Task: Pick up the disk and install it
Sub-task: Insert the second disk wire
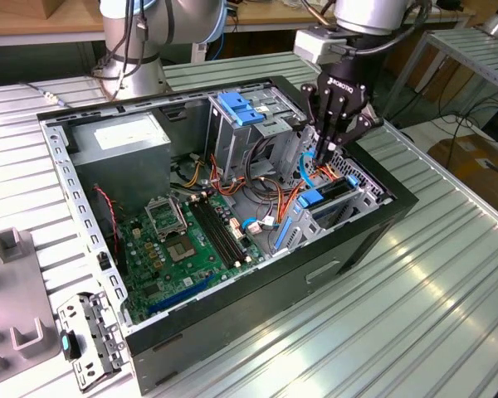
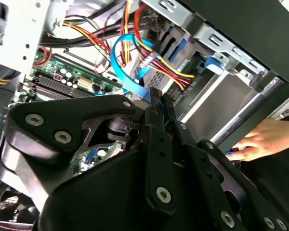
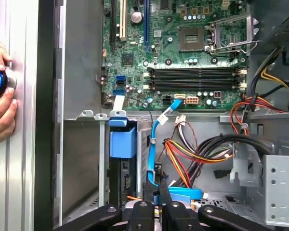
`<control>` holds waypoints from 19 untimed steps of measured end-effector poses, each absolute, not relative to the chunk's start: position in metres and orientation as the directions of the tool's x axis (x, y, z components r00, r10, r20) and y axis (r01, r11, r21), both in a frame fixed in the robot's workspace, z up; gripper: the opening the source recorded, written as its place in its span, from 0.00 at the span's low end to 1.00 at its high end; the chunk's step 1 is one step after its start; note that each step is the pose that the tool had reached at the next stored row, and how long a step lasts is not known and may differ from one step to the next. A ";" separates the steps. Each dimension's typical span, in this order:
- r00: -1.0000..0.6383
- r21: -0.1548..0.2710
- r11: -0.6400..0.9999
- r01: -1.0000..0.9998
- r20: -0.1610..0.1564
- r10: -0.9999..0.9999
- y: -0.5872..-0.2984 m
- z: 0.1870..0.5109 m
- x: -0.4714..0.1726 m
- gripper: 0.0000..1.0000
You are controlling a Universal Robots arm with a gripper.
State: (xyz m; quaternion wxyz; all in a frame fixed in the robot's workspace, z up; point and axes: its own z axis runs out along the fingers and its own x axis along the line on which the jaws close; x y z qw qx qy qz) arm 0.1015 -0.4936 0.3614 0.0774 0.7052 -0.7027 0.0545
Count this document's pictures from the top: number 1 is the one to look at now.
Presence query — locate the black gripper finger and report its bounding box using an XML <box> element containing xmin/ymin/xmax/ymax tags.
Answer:
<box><xmin>327</xmin><ymin>89</ymin><xmax>385</xmax><ymax>162</ymax></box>
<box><xmin>300</xmin><ymin>82</ymin><xmax>332</xmax><ymax>162</ymax></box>

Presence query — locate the orange red yellow power wire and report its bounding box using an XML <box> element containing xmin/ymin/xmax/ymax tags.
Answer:
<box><xmin>280</xmin><ymin>161</ymin><xmax>344</xmax><ymax>219</ymax></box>

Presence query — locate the pale blue data wire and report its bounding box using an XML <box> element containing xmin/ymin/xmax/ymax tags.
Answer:
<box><xmin>300</xmin><ymin>149</ymin><xmax>317</xmax><ymax>188</ymax></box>

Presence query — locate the hard disk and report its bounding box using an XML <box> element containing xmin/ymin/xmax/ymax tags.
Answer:
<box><xmin>273</xmin><ymin>173</ymin><xmax>360</xmax><ymax>254</ymax></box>

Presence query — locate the metal disk bay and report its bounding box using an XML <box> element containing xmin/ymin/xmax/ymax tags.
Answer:
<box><xmin>269</xmin><ymin>165</ymin><xmax>395</xmax><ymax>256</ymax></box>

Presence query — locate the blue plastic drive latch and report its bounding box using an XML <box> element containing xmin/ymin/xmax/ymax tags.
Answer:
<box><xmin>217</xmin><ymin>91</ymin><xmax>266</xmax><ymax>128</ymax></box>

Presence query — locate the brown cardboard box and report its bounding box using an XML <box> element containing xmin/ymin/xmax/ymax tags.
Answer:
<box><xmin>383</xmin><ymin>41</ymin><xmax>478</xmax><ymax>100</ymax></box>

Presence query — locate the grey metal drive cage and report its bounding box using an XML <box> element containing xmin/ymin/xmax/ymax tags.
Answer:
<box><xmin>205</xmin><ymin>82</ymin><xmax>310</xmax><ymax>183</ymax></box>

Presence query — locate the cardboard box with white label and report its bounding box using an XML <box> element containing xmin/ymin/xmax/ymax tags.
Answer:
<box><xmin>429</xmin><ymin>134</ymin><xmax>498</xmax><ymax>208</ymax></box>

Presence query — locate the metal slat side table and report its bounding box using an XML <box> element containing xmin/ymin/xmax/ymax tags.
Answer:
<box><xmin>381</xmin><ymin>27</ymin><xmax>498</xmax><ymax>121</ymax></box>

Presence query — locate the black RAM slot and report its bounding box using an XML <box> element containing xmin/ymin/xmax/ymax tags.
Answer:
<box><xmin>198</xmin><ymin>195</ymin><xmax>247</xmax><ymax>264</ymax></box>
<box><xmin>203</xmin><ymin>193</ymin><xmax>252</xmax><ymax>261</ymax></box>
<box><xmin>193</xmin><ymin>197</ymin><xmax>242</xmax><ymax>266</ymax></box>
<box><xmin>189</xmin><ymin>197</ymin><xmax>238</xmax><ymax>269</ymax></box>

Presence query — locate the metal socket cover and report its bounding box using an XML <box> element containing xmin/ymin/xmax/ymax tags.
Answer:
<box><xmin>144</xmin><ymin>194</ymin><xmax>188</xmax><ymax>241</ymax></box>

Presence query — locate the CPU socket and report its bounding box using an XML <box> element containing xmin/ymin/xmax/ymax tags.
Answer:
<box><xmin>164</xmin><ymin>235</ymin><xmax>198</xmax><ymax>265</ymax></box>

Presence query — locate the grey power supply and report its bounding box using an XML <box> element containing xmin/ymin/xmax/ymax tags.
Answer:
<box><xmin>68</xmin><ymin>112</ymin><xmax>173</xmax><ymax>208</ymax></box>

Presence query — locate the green motherboard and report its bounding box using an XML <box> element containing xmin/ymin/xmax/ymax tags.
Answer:
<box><xmin>115</xmin><ymin>189</ymin><xmax>267</xmax><ymax>327</ymax></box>

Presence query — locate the blue expansion slot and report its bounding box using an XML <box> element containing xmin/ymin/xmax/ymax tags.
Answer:
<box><xmin>148</xmin><ymin>275</ymin><xmax>215</xmax><ymax>316</ymax></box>

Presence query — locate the black PC case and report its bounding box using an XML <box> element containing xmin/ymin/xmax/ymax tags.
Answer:
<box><xmin>36</xmin><ymin>74</ymin><xmax>419</xmax><ymax>397</ymax></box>

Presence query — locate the black clip with teal tab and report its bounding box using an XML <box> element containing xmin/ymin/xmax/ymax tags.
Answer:
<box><xmin>60</xmin><ymin>329</ymin><xmax>84</xmax><ymax>362</ymax></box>

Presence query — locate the grey parts rack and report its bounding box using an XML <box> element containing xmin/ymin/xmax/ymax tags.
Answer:
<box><xmin>0</xmin><ymin>226</ymin><xmax>63</xmax><ymax>398</ymax></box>

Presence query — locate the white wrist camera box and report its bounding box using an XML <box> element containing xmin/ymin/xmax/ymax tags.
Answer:
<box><xmin>293</xmin><ymin>27</ymin><xmax>349</xmax><ymax>66</ymax></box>

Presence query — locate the black wire bundle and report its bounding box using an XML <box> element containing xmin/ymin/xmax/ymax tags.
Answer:
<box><xmin>244</xmin><ymin>134</ymin><xmax>286</xmax><ymax>204</ymax></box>

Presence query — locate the wooden desk with white frame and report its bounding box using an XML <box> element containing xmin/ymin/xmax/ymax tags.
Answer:
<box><xmin>0</xmin><ymin>0</ymin><xmax>478</xmax><ymax>80</ymax></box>

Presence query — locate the orange yellow wire bundle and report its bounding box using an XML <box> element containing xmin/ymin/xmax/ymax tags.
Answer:
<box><xmin>169</xmin><ymin>152</ymin><xmax>250</xmax><ymax>196</ymax></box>

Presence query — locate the short blue board wire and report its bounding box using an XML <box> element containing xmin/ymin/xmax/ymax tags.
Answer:
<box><xmin>240</xmin><ymin>216</ymin><xmax>281</xmax><ymax>233</ymax></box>

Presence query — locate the red black twisted wire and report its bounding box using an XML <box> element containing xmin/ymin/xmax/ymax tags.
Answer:
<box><xmin>92</xmin><ymin>185</ymin><xmax>122</xmax><ymax>255</ymax></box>

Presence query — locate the cable with metal plug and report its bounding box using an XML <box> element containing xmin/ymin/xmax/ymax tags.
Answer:
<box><xmin>18</xmin><ymin>80</ymin><xmax>70</xmax><ymax>109</ymax></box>

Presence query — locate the metal slot bracket retainer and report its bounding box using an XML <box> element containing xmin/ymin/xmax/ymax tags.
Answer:
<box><xmin>56</xmin><ymin>289</ymin><xmax>129</xmax><ymax>394</ymax></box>

